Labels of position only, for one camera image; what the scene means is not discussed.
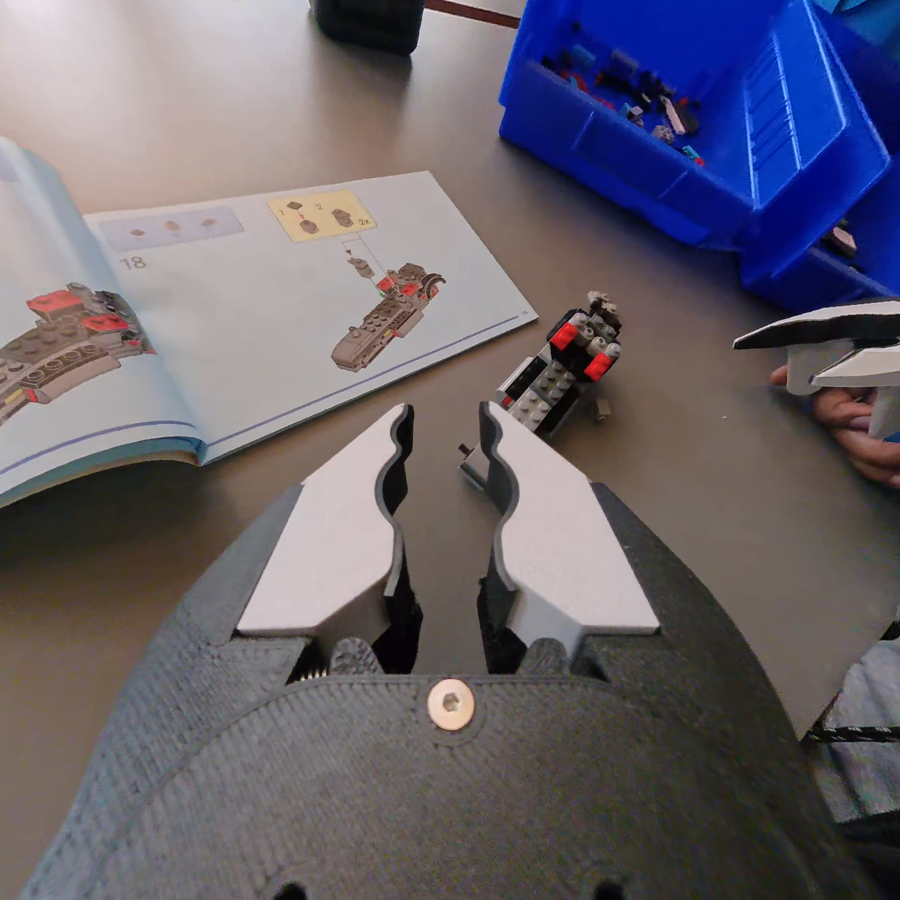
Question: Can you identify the grey sweatshirt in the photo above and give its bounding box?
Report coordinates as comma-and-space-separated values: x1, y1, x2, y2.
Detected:
802, 622, 900, 827

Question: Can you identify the partly built brick vehicle model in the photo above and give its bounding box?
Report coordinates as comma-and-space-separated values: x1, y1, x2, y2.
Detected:
494, 288, 624, 437

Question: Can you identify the blue plastic bin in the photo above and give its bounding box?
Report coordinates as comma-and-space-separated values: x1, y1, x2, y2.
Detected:
498, 0, 893, 253
735, 151, 900, 314

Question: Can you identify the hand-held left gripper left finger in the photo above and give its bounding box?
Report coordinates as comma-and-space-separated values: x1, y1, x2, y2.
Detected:
236, 403, 424, 675

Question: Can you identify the pile of red black cyan bricks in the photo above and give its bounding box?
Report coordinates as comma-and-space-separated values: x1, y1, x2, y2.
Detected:
541, 24, 706, 168

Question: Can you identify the instruction booklet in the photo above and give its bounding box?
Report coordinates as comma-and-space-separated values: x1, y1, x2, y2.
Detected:
0, 135, 541, 509

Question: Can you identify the black speckled cord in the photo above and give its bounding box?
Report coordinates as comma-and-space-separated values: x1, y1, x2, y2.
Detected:
805, 724, 900, 745

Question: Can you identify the dark red strip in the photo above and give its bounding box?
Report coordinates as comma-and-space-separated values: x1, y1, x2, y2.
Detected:
422, 0, 523, 29

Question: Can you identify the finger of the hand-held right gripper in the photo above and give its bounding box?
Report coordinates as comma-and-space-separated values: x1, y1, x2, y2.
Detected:
807, 343, 900, 390
731, 297, 900, 398

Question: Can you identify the person's right hand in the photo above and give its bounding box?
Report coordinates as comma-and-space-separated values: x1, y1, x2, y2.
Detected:
770, 364, 900, 489

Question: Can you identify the grey bracket brick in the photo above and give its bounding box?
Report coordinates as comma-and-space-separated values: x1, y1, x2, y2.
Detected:
459, 442, 495, 495

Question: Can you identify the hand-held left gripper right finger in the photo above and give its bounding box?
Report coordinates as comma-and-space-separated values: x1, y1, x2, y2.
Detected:
477, 401, 662, 675

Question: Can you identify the black box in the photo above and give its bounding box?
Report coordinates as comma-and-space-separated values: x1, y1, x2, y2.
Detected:
308, 0, 428, 56

